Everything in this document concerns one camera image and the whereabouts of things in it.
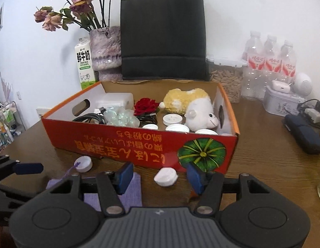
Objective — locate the small white paper ball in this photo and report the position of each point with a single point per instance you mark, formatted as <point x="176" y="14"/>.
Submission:
<point x="165" y="177"/>

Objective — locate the dried rose bouquet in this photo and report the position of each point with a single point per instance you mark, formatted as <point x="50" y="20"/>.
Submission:
<point x="77" y="2"/>

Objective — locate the translucent plastic box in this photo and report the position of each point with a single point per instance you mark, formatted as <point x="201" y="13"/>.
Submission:
<point x="113" y="100"/>

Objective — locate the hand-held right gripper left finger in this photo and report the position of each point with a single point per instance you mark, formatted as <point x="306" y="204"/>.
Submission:
<point x="125" y="178"/>

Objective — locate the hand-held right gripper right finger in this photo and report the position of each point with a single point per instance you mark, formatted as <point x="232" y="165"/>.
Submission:
<point x="196" y="179"/>

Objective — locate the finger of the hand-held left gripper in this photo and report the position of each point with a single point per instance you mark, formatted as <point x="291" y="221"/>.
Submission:
<point x="12" y="193"/>
<point x="30" y="168"/>

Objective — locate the red cardboard box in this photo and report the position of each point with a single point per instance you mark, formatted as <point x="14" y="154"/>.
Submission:
<point x="123" y="144"/>

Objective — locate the crushed clear plastic bottle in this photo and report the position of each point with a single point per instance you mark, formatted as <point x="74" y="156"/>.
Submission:
<point x="121" y="117"/>

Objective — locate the purple cloth pouch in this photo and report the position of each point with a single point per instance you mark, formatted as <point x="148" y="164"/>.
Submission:
<point x="131" y="188"/>

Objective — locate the pack of water bottles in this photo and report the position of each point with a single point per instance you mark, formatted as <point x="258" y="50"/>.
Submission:
<point x="272" y="62"/>

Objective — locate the yellow and white plush toy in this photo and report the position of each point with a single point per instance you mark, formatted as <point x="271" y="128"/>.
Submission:
<point x="198" y="111"/>

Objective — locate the black glasses case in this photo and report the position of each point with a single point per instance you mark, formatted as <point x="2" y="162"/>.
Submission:
<point x="305" y="134"/>

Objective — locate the white round lid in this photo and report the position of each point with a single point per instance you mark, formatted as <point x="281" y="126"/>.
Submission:
<point x="206" y="131"/>
<point x="150" y="126"/>
<point x="173" y="119"/>

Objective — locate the white earbud case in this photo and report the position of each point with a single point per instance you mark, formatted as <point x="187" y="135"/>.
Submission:
<point x="280" y="86"/>

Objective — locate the white board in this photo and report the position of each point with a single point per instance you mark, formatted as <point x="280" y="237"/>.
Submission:
<point x="42" y="113"/>

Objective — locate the paper sheet with drawings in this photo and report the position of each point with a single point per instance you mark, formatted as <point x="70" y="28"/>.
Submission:
<point x="6" y="86"/>

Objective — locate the clear snack container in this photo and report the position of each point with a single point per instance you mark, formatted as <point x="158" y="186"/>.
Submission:
<point x="226" y="82"/>

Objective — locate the mottled purple vase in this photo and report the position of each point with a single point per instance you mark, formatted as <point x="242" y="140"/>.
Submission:
<point x="105" y="51"/>

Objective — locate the black paper bag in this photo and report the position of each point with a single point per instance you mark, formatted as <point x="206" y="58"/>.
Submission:
<point x="162" y="31"/>

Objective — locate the white ribbed cap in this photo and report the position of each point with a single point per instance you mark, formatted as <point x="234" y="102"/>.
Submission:
<point x="176" y="128"/>

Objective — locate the white round speaker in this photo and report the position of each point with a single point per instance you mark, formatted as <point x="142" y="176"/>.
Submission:
<point x="302" y="84"/>

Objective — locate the red rose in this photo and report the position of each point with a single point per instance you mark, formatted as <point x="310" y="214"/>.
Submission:
<point x="145" y="106"/>

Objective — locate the green and white milk carton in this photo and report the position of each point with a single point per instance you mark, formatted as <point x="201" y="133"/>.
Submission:
<point x="85" y="64"/>

